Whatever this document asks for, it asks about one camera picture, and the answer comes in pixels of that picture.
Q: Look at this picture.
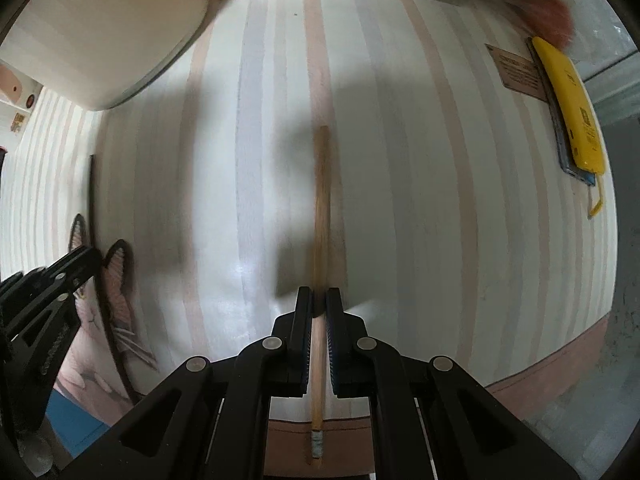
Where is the light wooden chopstick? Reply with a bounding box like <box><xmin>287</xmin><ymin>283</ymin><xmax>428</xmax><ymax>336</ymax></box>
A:
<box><xmin>309</xmin><ymin>126</ymin><xmax>331</xmax><ymax>467</ymax></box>

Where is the striped cat table mat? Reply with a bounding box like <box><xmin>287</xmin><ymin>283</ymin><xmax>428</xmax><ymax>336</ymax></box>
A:
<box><xmin>1</xmin><ymin>0</ymin><xmax>617</xmax><ymax>434</ymax></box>

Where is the pink white box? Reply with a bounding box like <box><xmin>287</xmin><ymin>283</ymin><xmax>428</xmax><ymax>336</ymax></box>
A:
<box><xmin>0</xmin><ymin>62</ymin><xmax>42</xmax><ymax>133</ymax></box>

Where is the beige utensil holder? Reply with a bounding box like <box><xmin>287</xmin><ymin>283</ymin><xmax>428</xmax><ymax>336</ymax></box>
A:
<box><xmin>1</xmin><ymin>0</ymin><xmax>209</xmax><ymax>110</ymax></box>

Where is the yellow phone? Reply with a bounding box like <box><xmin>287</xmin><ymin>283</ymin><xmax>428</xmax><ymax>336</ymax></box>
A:
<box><xmin>527</xmin><ymin>37</ymin><xmax>605</xmax><ymax>188</ymax></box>

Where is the red scrubber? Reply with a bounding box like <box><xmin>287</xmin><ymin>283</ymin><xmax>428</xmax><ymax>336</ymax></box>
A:
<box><xmin>514</xmin><ymin>0</ymin><xmax>574</xmax><ymax>50</ymax></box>

